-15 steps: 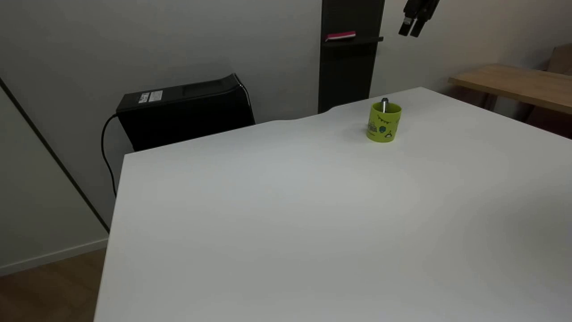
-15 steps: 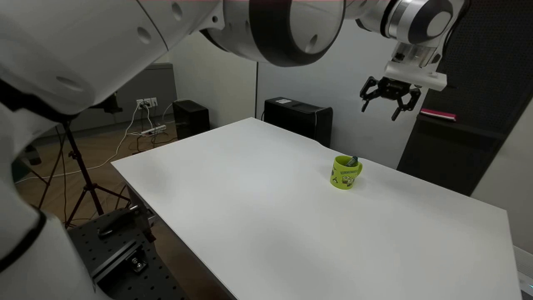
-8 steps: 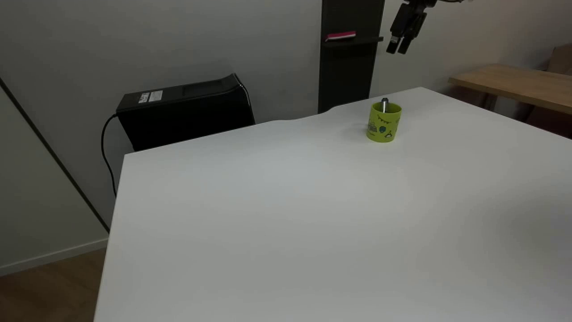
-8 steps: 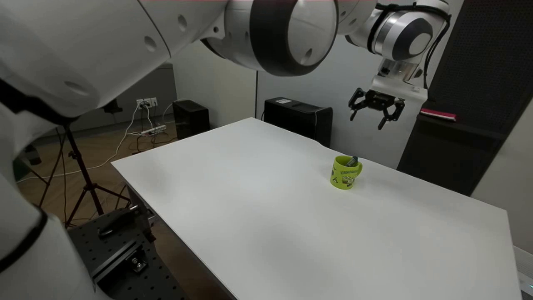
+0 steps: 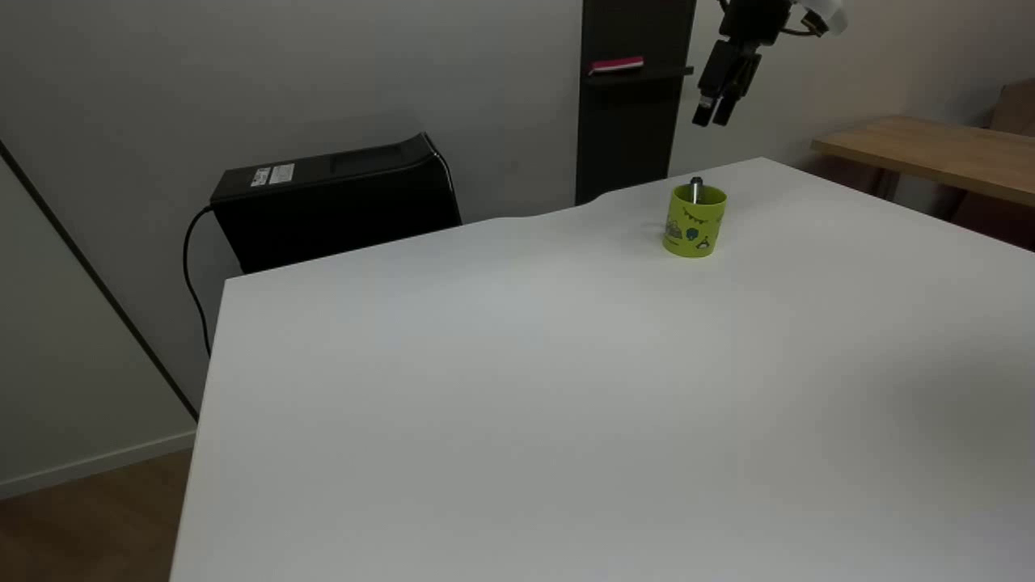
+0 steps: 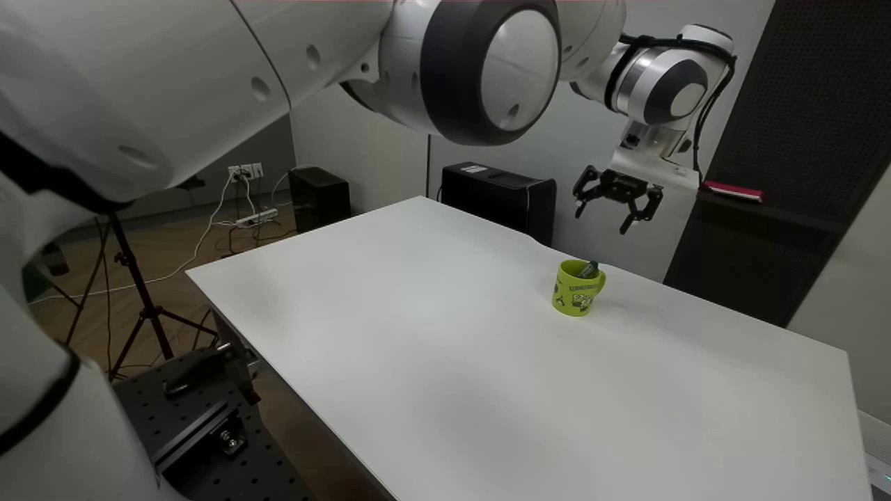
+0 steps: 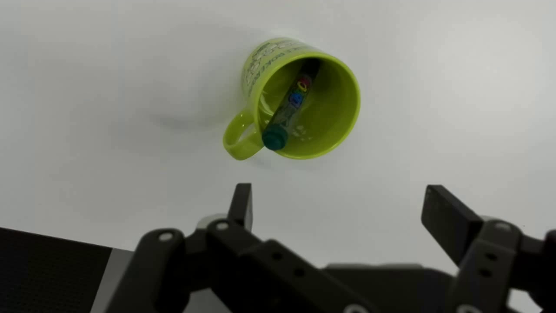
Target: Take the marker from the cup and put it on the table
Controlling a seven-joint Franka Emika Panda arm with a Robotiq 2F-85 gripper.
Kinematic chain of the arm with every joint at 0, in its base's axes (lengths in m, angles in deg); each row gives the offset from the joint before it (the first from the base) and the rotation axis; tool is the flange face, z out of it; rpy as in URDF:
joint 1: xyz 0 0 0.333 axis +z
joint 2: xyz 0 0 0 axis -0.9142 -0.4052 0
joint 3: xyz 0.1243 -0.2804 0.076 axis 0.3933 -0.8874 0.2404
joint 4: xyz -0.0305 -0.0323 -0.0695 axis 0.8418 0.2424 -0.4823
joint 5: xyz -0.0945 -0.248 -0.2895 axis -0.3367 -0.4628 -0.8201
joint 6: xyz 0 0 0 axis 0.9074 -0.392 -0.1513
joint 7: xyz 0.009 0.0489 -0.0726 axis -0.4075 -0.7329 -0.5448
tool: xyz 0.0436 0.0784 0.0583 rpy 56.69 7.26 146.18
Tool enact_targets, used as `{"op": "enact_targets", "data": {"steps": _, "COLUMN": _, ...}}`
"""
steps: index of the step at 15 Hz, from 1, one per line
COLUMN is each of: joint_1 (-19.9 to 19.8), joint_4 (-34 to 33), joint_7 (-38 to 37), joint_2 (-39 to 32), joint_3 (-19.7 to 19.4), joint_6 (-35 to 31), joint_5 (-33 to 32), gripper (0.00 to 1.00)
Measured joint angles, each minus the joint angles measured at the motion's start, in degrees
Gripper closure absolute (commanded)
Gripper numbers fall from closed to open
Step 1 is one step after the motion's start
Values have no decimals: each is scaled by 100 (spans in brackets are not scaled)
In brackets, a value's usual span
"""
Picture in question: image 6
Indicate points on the white device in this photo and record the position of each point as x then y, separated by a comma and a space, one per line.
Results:
878, 452

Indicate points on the camera on tripod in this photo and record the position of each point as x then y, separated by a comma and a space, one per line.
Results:
132, 278

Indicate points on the pink book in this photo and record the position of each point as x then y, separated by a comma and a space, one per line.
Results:
732, 191

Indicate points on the wall socket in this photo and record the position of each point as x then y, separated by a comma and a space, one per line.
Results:
246, 171

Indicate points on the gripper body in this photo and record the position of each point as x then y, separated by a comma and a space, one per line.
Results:
618, 185

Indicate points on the white power strip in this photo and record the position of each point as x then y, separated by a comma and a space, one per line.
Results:
256, 218

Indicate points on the small black box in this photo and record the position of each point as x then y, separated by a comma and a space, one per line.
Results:
319, 198

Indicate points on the black perforated panel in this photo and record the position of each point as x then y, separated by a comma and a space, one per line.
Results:
786, 160

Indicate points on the green printed mug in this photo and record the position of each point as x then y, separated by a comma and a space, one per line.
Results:
577, 292

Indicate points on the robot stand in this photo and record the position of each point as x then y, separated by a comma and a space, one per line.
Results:
209, 424

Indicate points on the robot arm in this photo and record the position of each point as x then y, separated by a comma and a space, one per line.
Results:
174, 76

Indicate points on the black computer tower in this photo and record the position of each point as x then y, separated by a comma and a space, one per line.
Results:
501, 198

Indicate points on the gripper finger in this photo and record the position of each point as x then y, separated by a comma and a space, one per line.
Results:
644, 207
583, 189

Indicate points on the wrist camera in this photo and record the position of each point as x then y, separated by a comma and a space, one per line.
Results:
654, 170

